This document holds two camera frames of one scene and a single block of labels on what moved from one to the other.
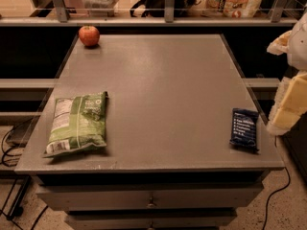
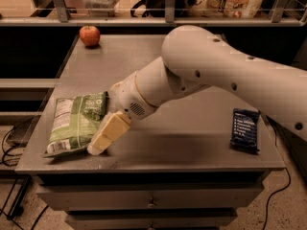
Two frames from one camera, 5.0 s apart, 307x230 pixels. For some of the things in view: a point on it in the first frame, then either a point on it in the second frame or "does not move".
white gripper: [298, 48] -> [125, 96]
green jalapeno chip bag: [78, 123] does not move
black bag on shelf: [153, 2] does not move
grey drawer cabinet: [169, 163] does not move
